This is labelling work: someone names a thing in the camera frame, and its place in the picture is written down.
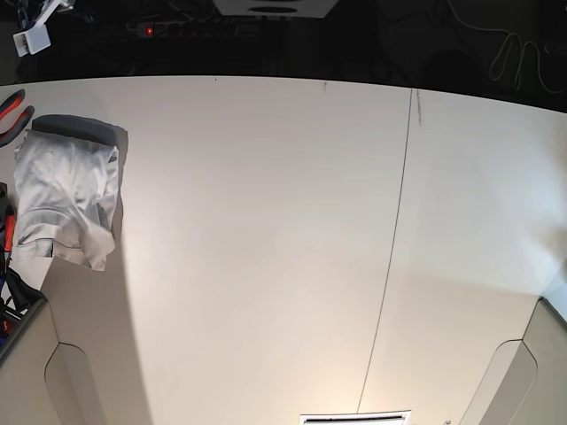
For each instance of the white t-shirt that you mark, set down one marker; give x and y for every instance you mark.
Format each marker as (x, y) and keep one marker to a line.
(67, 177)

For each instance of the black power strip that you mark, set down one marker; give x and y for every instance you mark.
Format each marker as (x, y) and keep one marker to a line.
(173, 29)

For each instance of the black tool tray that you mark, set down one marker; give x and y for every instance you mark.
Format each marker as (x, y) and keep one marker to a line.
(18, 310)

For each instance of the orange handled tool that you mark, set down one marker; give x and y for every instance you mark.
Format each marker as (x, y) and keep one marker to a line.
(9, 227)

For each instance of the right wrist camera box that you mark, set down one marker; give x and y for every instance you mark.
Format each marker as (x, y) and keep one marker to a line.
(33, 36)

